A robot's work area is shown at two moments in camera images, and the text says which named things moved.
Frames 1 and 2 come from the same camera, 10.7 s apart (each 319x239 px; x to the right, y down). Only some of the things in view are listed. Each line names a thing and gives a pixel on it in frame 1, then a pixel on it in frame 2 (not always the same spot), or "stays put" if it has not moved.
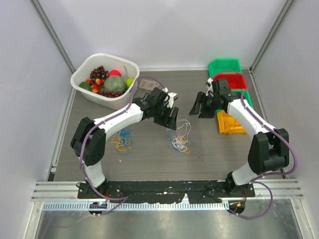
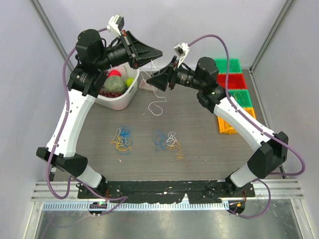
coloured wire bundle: x=181 y=143 -> x=163 y=141
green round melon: x=115 y=84 stays put
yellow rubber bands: x=122 y=140 stays put
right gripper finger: x=207 y=112 -> x=160 y=81
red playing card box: x=148 y=84 stays put
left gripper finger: x=170 y=123 -> x=143 y=57
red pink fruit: x=114 y=72 stays put
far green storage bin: x=224 y=65 stays put
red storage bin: x=236 y=80 stays put
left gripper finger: x=173 y=115 -> x=143 y=53
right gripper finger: x=196 y=109 -> x=166 y=70
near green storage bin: x=246 y=95 stays put
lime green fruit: x=129 y=81 stays put
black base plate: x=166 y=191 stays put
